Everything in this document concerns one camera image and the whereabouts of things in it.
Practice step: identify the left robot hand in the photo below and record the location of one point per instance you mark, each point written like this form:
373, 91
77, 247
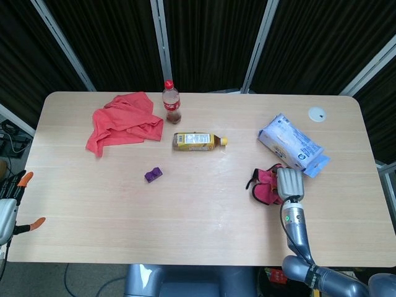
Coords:
6, 216

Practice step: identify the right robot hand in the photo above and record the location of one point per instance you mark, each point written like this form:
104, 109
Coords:
290, 182

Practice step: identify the pink cloth with black trim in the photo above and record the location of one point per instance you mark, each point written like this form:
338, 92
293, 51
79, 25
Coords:
263, 188

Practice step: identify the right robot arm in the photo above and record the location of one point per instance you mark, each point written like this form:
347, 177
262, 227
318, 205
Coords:
297, 229

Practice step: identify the coral red crumpled cloth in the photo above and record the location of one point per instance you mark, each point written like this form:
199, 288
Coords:
123, 123

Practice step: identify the blue wet wipes pack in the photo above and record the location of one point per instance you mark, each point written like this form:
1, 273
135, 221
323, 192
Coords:
290, 142

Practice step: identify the tea bottle with yellow label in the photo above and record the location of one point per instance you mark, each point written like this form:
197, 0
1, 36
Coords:
195, 142

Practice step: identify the black trash bin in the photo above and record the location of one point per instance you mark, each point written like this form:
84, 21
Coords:
269, 286

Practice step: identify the purple toy block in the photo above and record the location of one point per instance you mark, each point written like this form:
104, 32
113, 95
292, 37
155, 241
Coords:
153, 174

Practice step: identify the cola bottle with red cap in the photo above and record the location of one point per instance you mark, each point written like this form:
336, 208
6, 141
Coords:
171, 103

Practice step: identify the grey partition post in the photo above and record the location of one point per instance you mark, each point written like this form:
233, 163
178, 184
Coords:
368, 69
15, 119
62, 43
260, 46
162, 40

